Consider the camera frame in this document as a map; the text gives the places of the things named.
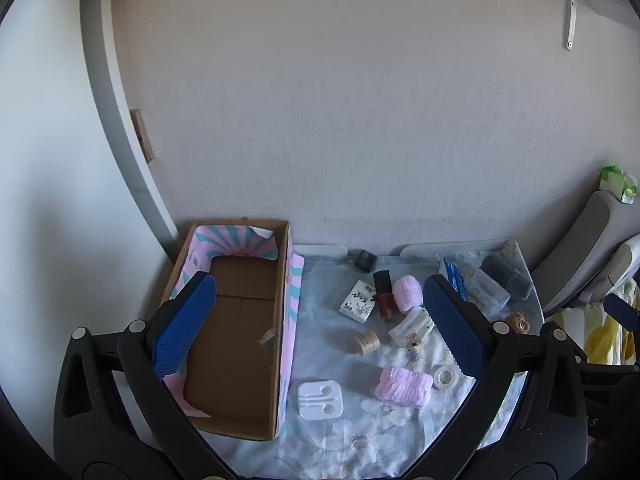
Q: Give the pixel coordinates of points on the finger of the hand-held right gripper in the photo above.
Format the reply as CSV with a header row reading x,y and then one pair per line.
x,y
620,310

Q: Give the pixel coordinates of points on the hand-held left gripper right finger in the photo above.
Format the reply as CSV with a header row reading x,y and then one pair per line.
x,y
452,325

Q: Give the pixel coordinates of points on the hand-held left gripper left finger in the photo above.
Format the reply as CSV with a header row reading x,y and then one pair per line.
x,y
185,325

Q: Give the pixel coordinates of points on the white patterned packet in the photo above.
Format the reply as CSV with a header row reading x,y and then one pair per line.
x,y
412,324

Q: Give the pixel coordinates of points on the blue white wipes packet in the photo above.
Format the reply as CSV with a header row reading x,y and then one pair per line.
x,y
454,276

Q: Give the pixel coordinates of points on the brown cardboard box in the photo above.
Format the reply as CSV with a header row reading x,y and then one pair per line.
x,y
235,320

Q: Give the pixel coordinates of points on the clear plastic box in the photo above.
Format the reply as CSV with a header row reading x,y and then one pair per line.
x,y
489,290

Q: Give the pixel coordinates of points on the white tape roll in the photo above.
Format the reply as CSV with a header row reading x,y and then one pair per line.
x,y
443,376

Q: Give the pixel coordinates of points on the pink fluffy roll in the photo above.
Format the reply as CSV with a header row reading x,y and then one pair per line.
x,y
406,292

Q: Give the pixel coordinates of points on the brown teddy bear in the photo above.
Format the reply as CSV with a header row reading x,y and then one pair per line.
x,y
517,322

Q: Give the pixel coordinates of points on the red bottle with black cap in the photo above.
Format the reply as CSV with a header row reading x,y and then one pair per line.
x,y
385,297

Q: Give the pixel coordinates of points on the grey fluffy sock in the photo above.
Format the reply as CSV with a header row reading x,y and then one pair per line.
x,y
505,270

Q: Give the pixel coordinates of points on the pink fluffy cloth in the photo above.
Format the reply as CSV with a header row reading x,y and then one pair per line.
x,y
404,386

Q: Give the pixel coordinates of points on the small wooden cylinder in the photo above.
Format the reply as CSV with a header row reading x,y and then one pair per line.
x,y
366,344

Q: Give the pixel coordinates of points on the white printed tissue pack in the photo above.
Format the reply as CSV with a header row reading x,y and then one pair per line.
x,y
357,301

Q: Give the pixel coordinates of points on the black cosmetic jar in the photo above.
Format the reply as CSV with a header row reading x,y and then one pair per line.
x,y
366,259

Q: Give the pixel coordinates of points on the white plastic earphone tray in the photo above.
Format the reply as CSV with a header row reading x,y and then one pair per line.
x,y
320,400

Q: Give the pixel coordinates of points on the yellow floral blanket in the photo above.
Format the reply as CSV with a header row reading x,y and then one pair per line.
x,y
600,330

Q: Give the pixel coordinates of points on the grey chair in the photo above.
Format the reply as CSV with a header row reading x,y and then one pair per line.
x,y
580,240

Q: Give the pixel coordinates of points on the pink striped paper liner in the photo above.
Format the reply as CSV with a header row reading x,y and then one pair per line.
x,y
235,240

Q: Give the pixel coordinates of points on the pale blue floral cloth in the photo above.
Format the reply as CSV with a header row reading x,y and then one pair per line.
x,y
350,375

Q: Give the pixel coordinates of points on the green tissue pack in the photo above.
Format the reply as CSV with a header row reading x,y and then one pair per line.
x,y
618,182

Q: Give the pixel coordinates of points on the wooden wall block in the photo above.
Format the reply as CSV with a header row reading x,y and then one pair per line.
x,y
142,135

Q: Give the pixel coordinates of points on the grey door frame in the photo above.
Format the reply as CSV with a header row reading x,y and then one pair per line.
x,y
107,85

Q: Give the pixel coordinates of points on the white shelf bracket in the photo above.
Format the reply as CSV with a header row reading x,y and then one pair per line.
x,y
575,10

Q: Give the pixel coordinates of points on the white wall shelf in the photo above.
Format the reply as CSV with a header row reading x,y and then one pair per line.
x,y
612,2

